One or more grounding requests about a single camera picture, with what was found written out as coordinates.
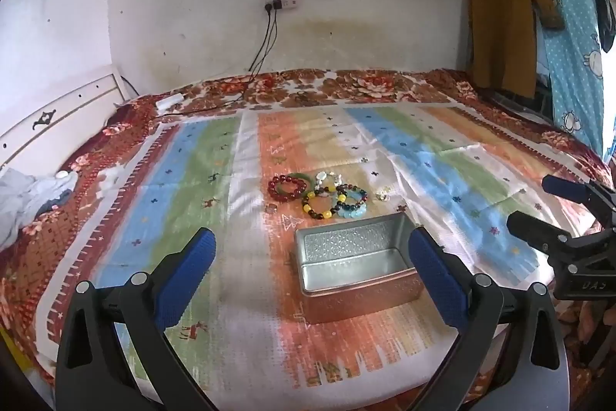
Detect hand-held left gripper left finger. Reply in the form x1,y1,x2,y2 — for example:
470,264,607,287
55,227,217,411

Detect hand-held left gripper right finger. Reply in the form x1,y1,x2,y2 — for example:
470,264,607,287
407,225,571,411

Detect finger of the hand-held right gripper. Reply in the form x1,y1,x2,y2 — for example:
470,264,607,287
506,211,585,267
541,174,616,225

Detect silver metal tin box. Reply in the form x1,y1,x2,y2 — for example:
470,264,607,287
293,213,424,325

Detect light blue bead bracelet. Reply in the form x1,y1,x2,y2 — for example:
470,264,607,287
337,199,367,220

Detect red bead bracelet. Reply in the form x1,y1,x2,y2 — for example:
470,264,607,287
268,175,307,202

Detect multicolour bead bracelet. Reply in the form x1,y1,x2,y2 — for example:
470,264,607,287
334,183,369,207

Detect yellow and black bead bracelet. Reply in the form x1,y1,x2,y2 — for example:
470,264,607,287
301,190,340,219

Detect colourful striped cloth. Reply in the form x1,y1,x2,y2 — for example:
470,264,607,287
36,103,600,397

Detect blue printed hanging cloth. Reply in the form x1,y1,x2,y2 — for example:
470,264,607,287
469,0,608,158

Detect white charger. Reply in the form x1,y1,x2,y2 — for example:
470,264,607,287
155,92,186,109

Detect brown hanging garment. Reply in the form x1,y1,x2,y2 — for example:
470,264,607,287
468,0,566,100

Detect grey crumpled clothes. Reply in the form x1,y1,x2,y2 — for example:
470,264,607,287
0,168,78,248

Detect red floral blanket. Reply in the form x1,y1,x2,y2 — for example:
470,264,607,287
0,68,616,411

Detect white headboard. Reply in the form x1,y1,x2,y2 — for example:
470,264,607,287
0,64,140,171

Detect white shell bracelet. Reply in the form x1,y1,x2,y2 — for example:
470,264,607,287
315,171,347,195

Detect black cable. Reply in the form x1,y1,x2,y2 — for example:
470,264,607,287
164,9,280,118
248,9,271,75

